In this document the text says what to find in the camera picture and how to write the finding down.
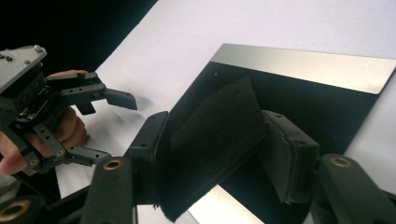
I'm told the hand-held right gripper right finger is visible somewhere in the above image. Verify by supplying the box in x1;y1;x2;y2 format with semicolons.
257;109;320;204

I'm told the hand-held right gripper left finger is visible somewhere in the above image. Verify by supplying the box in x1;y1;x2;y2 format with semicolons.
123;110;171;206

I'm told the dark cloth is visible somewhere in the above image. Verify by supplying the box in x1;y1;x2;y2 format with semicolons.
153;76;266;223

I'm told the rectangular mirror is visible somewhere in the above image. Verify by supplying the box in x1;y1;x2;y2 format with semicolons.
134;43;396;224

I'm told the white table sheet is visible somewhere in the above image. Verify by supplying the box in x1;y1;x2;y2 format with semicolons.
55;0;396;224

